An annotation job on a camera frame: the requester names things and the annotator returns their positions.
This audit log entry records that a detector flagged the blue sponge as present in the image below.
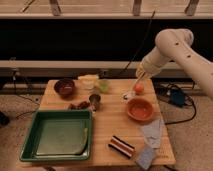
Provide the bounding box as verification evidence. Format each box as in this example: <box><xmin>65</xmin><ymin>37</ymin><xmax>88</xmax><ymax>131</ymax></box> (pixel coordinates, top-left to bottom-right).
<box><xmin>136</xmin><ymin>144</ymin><xmax>156</xmax><ymax>170</ymax></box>

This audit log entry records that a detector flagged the orange red bowl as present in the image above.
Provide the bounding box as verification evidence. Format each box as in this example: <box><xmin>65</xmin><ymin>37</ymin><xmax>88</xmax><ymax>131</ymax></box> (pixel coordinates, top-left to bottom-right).
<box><xmin>126</xmin><ymin>98</ymin><xmax>154</xmax><ymax>122</ymax></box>

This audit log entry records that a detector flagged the light green cup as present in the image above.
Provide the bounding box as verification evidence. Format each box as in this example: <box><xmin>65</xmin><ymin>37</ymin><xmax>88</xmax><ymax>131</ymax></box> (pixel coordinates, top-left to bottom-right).
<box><xmin>99</xmin><ymin>79</ymin><xmax>109</xmax><ymax>93</ymax></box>

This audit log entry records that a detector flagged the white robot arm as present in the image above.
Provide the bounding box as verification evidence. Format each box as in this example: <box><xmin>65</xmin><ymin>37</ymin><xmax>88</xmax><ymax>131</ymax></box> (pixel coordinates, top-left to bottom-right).
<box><xmin>136</xmin><ymin>29</ymin><xmax>213</xmax><ymax>100</ymax></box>

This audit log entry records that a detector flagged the dark brown food piece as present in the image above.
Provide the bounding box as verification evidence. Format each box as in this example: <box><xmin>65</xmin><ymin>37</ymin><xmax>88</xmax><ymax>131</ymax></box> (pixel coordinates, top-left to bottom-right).
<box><xmin>68</xmin><ymin>101</ymin><xmax>90</xmax><ymax>110</ymax></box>

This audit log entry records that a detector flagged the dark maroon bowl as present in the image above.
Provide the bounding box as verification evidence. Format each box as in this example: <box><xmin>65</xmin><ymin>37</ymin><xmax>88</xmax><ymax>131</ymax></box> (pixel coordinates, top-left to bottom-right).
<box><xmin>54</xmin><ymin>78</ymin><xmax>75</xmax><ymax>98</ymax></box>

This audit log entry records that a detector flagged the pale yellow container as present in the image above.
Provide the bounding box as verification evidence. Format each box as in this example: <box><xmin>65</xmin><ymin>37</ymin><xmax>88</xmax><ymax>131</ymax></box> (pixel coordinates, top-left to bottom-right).
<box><xmin>78</xmin><ymin>74</ymin><xmax>99</xmax><ymax>90</ymax></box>

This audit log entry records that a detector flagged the blue power box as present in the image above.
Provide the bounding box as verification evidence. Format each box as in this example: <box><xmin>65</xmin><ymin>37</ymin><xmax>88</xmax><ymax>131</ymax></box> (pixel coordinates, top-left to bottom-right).
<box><xmin>169</xmin><ymin>89</ymin><xmax>186</xmax><ymax>107</ymax></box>

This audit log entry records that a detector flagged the striped brown white block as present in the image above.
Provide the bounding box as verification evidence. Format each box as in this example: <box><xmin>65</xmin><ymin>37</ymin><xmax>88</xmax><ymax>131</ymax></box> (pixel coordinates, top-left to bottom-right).
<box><xmin>108</xmin><ymin>136</ymin><xmax>135</xmax><ymax>159</ymax></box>

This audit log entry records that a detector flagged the grey blue cloth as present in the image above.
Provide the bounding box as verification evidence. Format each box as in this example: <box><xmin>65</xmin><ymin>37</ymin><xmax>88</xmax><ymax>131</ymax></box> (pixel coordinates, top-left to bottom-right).
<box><xmin>140</xmin><ymin>118</ymin><xmax>164</xmax><ymax>149</ymax></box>

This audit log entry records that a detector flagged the green plastic tray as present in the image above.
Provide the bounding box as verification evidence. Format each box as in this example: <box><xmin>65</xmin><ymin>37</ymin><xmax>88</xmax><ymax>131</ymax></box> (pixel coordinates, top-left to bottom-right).
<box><xmin>20</xmin><ymin>110</ymin><xmax>92</xmax><ymax>162</ymax></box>

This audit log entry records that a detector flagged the metal cup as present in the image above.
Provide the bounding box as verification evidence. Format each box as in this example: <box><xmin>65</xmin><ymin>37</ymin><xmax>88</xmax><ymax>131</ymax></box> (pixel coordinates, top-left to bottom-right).
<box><xmin>89</xmin><ymin>94</ymin><xmax>101</xmax><ymax>111</ymax></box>

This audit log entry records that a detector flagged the small orange ball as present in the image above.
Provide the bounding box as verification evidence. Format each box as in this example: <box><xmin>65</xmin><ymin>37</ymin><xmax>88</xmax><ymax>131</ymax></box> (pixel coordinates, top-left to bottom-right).
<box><xmin>134</xmin><ymin>83</ymin><xmax>144</xmax><ymax>95</ymax></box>

